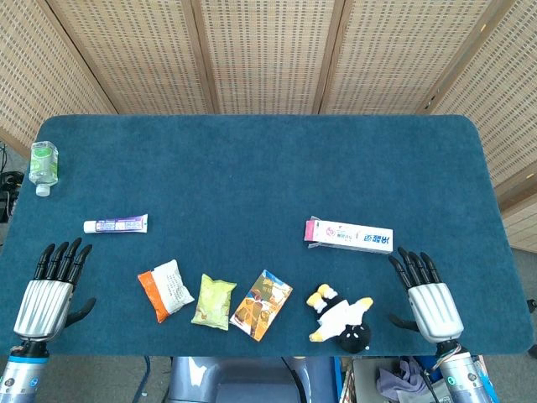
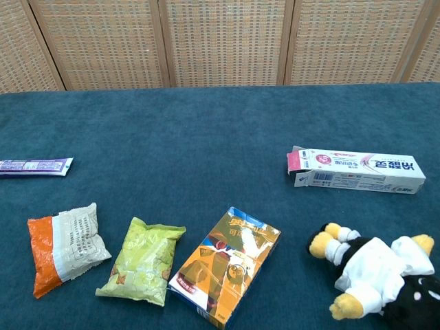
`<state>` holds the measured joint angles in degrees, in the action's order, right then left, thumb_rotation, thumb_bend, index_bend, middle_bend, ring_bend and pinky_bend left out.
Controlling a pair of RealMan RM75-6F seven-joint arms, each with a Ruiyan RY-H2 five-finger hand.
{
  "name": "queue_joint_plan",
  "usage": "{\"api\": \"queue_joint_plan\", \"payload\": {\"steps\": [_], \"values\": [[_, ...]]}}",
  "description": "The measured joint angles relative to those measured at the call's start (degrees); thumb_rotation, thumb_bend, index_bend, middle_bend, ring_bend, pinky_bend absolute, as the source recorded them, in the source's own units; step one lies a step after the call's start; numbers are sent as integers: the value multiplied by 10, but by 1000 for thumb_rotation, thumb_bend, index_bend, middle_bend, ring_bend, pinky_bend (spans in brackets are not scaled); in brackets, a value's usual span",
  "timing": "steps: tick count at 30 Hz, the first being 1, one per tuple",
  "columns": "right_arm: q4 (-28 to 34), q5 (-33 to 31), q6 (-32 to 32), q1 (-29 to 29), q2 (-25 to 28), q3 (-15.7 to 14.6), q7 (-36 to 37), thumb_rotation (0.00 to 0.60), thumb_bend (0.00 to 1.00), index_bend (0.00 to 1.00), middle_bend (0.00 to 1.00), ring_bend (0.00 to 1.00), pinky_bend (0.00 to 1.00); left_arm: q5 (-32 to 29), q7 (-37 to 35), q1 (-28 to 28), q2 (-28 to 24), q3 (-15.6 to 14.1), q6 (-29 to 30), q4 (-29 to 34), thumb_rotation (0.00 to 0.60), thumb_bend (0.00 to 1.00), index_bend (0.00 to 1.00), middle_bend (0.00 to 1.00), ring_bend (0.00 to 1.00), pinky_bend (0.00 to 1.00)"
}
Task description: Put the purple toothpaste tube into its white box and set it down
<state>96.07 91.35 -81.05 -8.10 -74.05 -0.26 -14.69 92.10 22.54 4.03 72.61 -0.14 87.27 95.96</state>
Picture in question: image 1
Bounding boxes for purple cloth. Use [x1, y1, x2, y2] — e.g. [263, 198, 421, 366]
[375, 357, 433, 398]

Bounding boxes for penguin plush toy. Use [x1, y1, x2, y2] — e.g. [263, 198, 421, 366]
[305, 283, 374, 353]

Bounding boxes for blue table mat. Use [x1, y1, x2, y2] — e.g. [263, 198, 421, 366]
[0, 114, 532, 358]

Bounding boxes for clear plastic bottle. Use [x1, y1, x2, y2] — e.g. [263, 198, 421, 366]
[28, 141, 60, 197]

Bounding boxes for black torso cable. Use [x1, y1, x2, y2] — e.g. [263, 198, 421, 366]
[280, 356, 306, 403]

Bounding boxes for black floor equipment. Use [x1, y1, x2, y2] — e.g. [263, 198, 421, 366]
[0, 142, 24, 223]

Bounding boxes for grey storage bin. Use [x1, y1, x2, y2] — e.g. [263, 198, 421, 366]
[350, 357, 452, 403]

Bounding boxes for white pink toothpaste box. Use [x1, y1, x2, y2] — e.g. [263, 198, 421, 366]
[303, 216, 394, 256]

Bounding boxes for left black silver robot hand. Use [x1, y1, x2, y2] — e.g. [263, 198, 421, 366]
[13, 237, 97, 343]

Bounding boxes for orange white snack packet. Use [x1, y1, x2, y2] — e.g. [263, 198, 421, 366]
[137, 259, 196, 324]

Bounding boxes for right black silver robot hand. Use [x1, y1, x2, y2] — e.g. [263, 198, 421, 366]
[388, 246, 465, 344]

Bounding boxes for purple toothpaste tube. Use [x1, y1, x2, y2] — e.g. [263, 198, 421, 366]
[83, 213, 149, 234]

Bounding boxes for orange cookie box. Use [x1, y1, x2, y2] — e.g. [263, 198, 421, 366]
[229, 269, 294, 343]

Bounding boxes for woven wooden folding screen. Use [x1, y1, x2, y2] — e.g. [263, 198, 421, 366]
[0, 0, 537, 253]

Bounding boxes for grey robot torso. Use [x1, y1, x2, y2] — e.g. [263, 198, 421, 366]
[167, 356, 339, 403]

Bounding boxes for green snack packet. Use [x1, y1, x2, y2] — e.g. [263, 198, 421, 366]
[190, 274, 237, 332]

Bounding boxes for blue cable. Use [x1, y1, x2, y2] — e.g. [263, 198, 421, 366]
[133, 356, 153, 400]

